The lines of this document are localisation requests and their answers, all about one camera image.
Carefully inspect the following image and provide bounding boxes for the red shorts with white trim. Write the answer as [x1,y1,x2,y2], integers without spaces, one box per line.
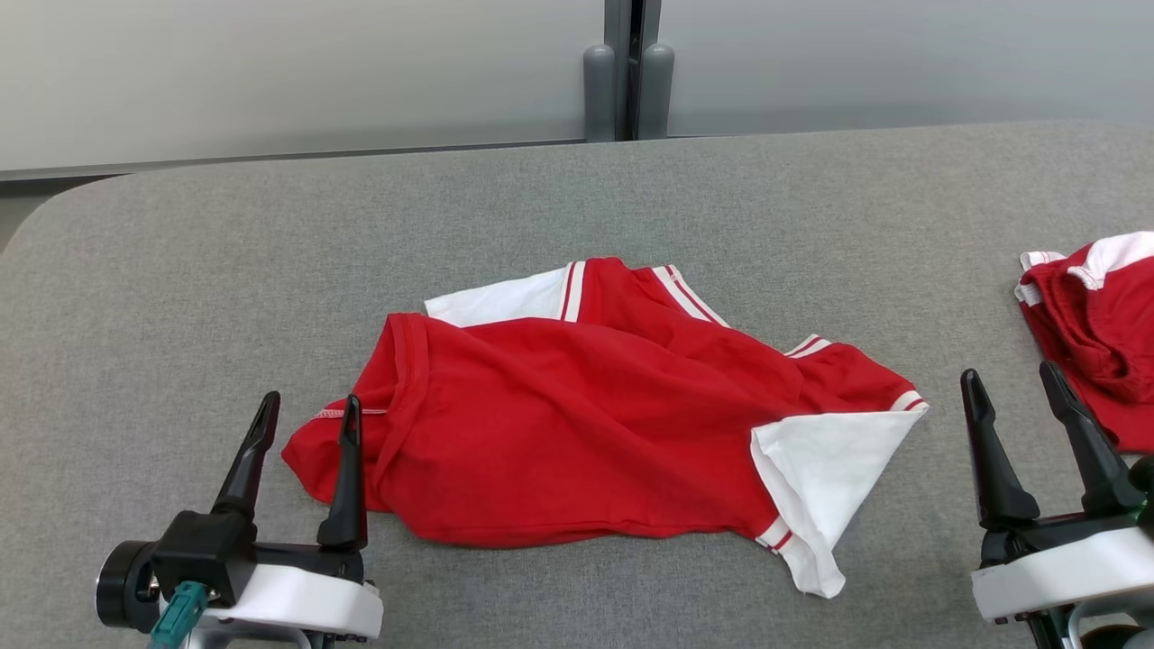
[1014,232,1154,453]

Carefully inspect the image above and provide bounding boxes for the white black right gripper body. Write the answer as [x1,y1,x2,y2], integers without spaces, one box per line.
[971,455,1154,623]

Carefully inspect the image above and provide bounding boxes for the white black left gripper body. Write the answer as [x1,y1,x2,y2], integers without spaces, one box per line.
[203,543,384,641]

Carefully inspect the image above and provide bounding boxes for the grey partition post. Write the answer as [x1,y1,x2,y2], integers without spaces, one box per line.
[582,0,675,142]

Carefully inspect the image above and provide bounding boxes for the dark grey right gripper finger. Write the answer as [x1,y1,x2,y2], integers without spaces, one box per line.
[1039,361,1146,516]
[960,369,1040,531]

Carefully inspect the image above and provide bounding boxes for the teal left cable connector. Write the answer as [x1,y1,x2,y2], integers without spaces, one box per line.
[149,581,210,649]

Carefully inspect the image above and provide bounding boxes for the red shirt with white stripes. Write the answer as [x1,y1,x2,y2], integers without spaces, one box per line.
[281,257,930,599]

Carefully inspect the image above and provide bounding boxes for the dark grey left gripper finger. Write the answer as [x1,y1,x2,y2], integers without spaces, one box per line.
[212,391,281,521]
[316,395,369,552]

